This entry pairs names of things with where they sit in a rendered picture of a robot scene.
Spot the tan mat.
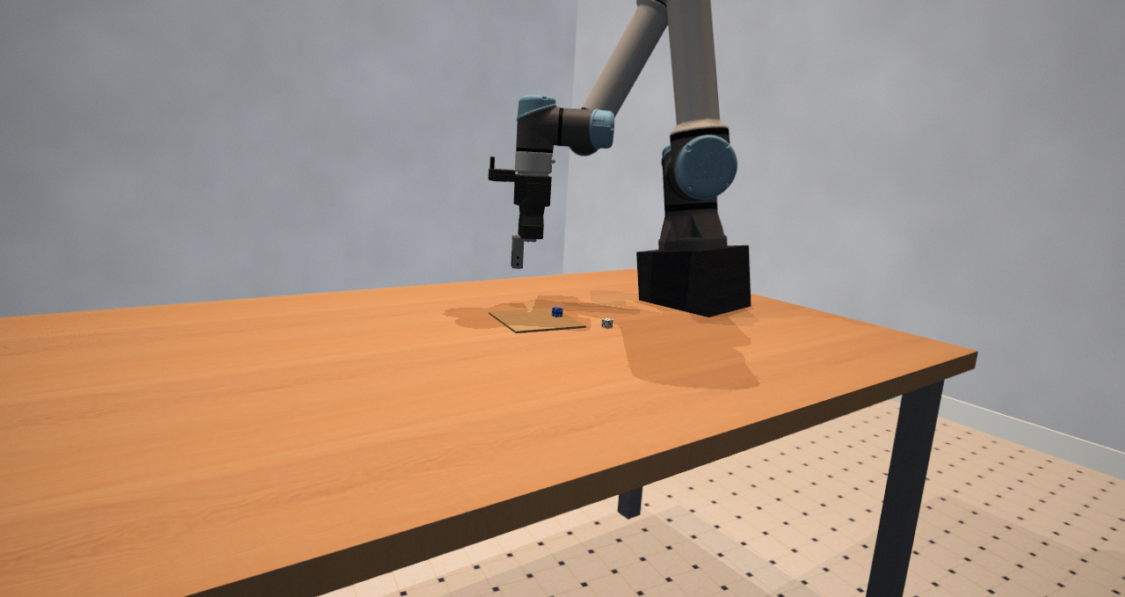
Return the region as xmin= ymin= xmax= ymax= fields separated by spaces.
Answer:
xmin=489 ymin=308 xmax=586 ymax=333

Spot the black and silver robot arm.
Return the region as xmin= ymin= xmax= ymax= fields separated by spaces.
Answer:
xmin=516 ymin=0 xmax=737 ymax=251

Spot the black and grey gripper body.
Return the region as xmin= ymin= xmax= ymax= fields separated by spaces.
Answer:
xmin=488 ymin=152 xmax=555 ymax=239

